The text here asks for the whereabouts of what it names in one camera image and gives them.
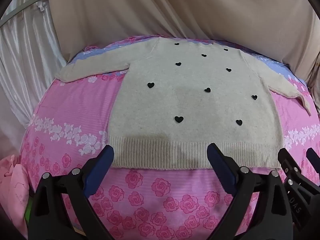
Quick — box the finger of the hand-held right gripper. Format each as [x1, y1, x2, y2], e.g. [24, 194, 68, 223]
[277, 148, 304, 188]
[306, 147, 320, 170]

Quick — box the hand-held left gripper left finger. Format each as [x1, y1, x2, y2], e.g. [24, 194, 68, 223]
[28, 144, 115, 240]

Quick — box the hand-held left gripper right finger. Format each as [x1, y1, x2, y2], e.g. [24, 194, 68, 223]
[207, 143, 293, 240]

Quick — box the beige sweater with black hearts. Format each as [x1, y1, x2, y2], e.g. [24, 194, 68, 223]
[54, 38, 313, 170]

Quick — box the pink floral blanket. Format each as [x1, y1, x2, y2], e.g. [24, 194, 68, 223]
[21, 36, 320, 240]

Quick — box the green object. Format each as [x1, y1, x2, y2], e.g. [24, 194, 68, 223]
[24, 200, 35, 220]

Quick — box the pink cloth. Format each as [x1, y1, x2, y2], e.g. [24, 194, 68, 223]
[0, 155, 32, 228]

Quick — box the white satin curtain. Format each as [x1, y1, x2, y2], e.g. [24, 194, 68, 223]
[0, 0, 68, 143]

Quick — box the beige curtain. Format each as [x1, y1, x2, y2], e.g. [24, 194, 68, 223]
[47, 0, 320, 90]

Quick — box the curved metal rod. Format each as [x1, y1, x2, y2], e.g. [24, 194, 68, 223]
[0, 0, 48, 27]

